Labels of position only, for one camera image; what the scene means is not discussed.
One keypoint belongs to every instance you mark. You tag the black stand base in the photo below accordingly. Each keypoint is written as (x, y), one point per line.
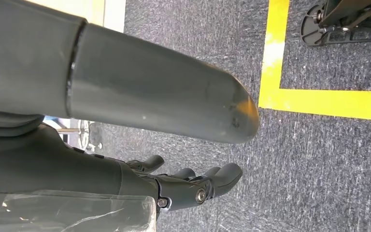
(332, 32)

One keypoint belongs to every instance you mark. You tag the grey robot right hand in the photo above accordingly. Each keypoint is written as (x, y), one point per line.
(140, 89)

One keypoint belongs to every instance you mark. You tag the white table leg panel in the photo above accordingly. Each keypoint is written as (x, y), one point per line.
(115, 16)

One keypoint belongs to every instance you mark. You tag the chrome round base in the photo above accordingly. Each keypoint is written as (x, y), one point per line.
(84, 134)

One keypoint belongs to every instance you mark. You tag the clear plastic guard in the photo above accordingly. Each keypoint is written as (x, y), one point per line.
(76, 214)

